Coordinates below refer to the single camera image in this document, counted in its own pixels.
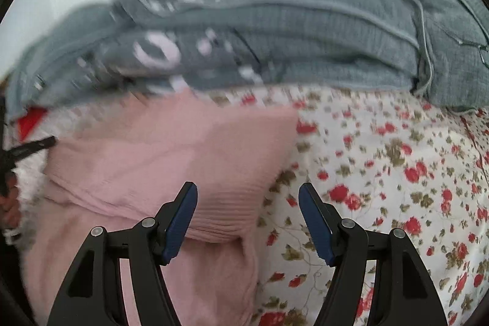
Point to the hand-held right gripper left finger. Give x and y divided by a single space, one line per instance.
179 223

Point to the person's left hand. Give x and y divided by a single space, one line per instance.
9 205

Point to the floral bed sheet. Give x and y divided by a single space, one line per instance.
382 177

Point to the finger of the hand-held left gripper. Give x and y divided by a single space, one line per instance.
36 145

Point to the red pillow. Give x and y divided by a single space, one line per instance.
32 121

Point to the grey printed quilt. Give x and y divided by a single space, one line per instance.
313 39

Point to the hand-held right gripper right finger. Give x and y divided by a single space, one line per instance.
315 223

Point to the pink knit sweater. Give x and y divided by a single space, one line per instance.
160 161

